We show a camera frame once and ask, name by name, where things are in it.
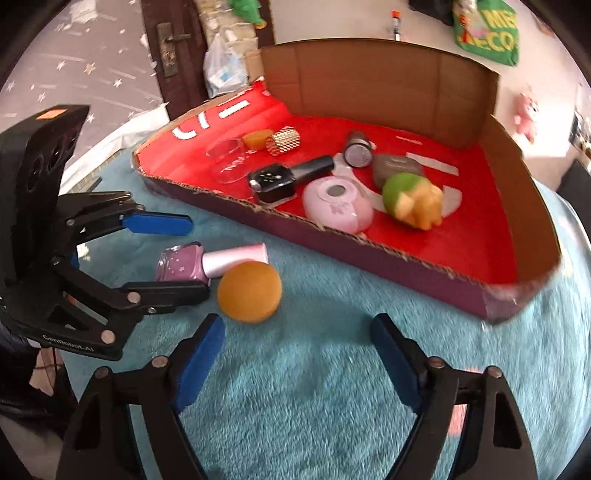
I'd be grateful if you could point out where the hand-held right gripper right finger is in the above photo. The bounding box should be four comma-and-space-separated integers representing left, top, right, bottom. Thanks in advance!
369, 313, 539, 480

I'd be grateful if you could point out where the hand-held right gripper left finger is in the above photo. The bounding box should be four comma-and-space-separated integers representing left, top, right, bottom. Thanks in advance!
55, 314, 227, 480

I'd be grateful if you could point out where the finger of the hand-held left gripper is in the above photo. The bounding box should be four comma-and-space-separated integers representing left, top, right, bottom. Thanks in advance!
61, 191, 194, 246
68, 262, 212, 316

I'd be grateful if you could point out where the purple nail polish bottle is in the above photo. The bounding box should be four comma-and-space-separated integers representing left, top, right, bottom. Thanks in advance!
156, 241, 269, 285

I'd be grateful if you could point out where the round orange sponge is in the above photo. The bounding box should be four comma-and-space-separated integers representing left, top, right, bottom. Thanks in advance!
217, 261, 283, 323

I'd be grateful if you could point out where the black nail polish bottle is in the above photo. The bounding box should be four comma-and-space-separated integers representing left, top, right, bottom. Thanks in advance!
248, 155, 335, 204

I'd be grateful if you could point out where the small orange sponge piece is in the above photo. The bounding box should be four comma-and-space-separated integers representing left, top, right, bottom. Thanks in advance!
242, 130, 274, 151

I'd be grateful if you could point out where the cardboard box with red lining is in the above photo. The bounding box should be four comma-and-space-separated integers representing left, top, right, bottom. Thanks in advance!
131, 39, 562, 325

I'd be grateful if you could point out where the gold studded cylinder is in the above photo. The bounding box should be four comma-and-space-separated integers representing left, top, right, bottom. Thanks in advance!
264, 128, 302, 158

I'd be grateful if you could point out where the pink round case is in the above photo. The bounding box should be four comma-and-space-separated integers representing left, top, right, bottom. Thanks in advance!
302, 176, 375, 234

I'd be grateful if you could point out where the brown compact case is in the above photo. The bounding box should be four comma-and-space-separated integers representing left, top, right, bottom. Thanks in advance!
372, 154, 425, 191

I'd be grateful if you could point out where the glitter bottle with red cap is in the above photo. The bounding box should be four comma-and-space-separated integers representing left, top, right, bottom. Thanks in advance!
344, 130, 376, 168

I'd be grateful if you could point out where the clear plastic cup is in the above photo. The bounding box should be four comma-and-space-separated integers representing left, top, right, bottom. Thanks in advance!
205, 138, 248, 184

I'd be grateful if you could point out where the white plastic sheet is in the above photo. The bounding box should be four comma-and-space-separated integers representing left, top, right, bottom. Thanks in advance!
60, 104, 175, 191

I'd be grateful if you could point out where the blue fluffy blanket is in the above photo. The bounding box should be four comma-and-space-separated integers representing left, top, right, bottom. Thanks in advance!
60, 157, 591, 480

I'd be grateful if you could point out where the dark wooden door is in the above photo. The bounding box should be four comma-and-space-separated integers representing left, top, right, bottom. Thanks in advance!
141, 0, 278, 121

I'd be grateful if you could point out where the green and yellow pig toy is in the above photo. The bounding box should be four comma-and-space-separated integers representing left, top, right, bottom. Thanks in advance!
382, 173, 444, 230

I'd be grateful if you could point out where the clear plastic bag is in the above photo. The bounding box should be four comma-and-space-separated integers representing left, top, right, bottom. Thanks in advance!
203, 33, 248, 99

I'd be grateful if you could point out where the hanging fabric organizer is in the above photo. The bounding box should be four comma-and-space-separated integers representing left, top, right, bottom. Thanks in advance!
194, 0, 260, 58

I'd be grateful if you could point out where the green plush toy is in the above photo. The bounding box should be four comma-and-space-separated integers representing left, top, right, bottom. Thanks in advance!
230, 0, 267, 30

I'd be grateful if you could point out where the black chair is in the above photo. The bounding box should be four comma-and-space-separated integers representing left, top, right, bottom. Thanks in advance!
556, 161, 591, 210

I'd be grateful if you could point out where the pink plush toy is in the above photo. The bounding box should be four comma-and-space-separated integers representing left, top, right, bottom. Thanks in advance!
513, 92, 540, 144

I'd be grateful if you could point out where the black bag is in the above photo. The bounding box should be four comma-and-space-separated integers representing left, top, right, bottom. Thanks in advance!
409, 0, 457, 27

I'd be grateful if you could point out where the green tote bag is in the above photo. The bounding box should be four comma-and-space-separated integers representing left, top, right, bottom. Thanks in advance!
452, 0, 520, 68

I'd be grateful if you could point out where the black cable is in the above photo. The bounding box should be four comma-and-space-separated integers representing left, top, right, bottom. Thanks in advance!
36, 346, 68, 395

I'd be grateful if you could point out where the metal door handle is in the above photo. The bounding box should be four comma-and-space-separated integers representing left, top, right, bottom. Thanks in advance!
157, 22, 193, 77

